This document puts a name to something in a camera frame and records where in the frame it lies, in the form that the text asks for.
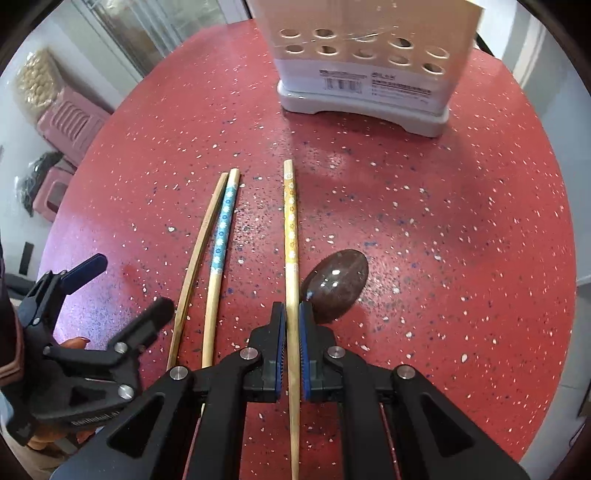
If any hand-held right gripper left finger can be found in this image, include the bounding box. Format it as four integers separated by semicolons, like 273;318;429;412
53;302;286;480

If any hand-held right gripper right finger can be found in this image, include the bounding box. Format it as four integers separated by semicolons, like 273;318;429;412
299;301;529;480

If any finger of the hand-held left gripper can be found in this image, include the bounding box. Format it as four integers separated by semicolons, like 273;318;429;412
21;253;109;324
106;296;176;357

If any plain wooden chopstick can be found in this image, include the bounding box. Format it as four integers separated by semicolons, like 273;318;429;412
166;172;230;370

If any brown spoon black handle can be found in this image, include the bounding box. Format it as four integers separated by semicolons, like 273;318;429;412
300;249;370;325

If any yellow patterned wooden chopstick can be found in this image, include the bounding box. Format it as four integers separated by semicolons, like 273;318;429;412
283;159;302;480

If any blue patterned wooden chopstick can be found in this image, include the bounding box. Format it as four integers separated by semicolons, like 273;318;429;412
202;168;242;370

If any beige perforated utensil holder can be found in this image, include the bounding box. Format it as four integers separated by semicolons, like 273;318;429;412
245;0;483;138

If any person's left hand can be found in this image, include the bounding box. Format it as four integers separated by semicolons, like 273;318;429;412
27;336;99;452

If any pink plastic stool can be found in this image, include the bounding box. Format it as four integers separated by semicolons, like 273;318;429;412
30;166;77;222

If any dark plastic bag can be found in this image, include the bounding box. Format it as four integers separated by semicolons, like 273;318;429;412
16;151;65;217

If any stack of pink plastic stools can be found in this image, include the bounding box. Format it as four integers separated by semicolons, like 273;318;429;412
37;88;112;167

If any clear bag of white balls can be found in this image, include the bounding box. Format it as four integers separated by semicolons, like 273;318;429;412
13;48;63;127

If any glass sliding door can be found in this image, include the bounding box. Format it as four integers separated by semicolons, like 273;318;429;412
83;0;247;81

